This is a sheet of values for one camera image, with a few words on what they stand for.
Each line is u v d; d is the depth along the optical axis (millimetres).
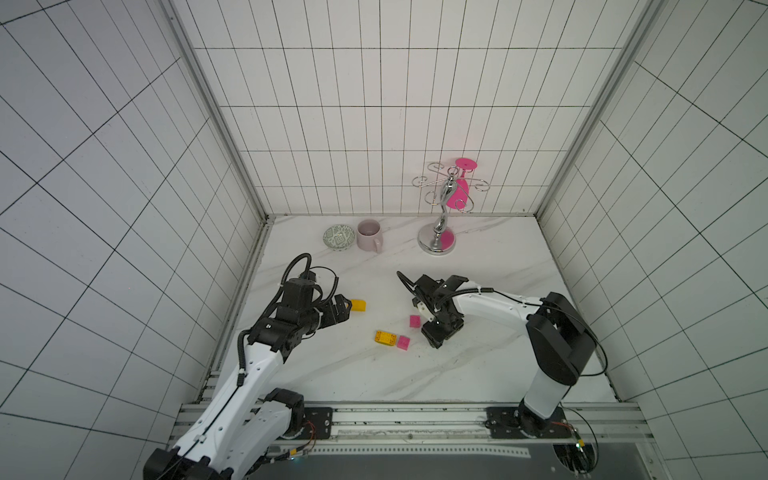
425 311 707
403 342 854
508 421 727
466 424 749
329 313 692
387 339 854
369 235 1041
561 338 466
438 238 1106
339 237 1102
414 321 894
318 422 727
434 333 773
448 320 713
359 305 947
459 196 1001
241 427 455
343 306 712
